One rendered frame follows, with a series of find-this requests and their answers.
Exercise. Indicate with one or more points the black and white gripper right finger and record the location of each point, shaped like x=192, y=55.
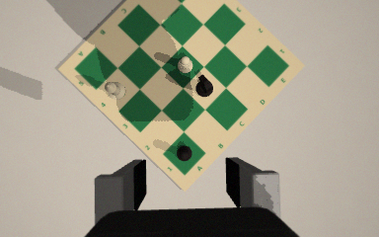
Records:
x=248, y=186

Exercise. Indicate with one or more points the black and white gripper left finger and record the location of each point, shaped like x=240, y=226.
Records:
x=125, y=189

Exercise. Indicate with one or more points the white pawn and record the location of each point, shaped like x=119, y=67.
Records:
x=185, y=65

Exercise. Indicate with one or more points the green and cream chessboard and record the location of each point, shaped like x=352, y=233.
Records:
x=140, y=46

